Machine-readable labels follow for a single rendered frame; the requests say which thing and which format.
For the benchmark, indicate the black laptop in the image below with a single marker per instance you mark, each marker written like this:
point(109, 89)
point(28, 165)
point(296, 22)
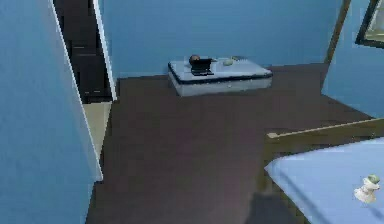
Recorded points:
point(201, 66)

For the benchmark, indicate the low white mattress bed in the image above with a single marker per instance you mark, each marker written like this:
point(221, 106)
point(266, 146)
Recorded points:
point(230, 78)

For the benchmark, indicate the dark brown ball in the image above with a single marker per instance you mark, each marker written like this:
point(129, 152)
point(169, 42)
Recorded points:
point(194, 59)

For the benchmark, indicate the pale green small object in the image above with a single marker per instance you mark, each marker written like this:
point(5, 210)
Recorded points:
point(228, 62)

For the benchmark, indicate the wooden bed with blue mattress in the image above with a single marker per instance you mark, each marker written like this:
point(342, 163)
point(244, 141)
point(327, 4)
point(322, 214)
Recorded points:
point(328, 180)

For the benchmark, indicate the white small figurine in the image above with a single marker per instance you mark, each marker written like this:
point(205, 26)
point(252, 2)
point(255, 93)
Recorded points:
point(367, 190)

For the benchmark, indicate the dark framed window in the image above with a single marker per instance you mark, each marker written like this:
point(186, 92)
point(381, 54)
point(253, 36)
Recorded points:
point(371, 25)

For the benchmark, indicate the tall wooden post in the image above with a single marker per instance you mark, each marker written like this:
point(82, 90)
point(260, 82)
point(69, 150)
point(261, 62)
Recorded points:
point(336, 33)

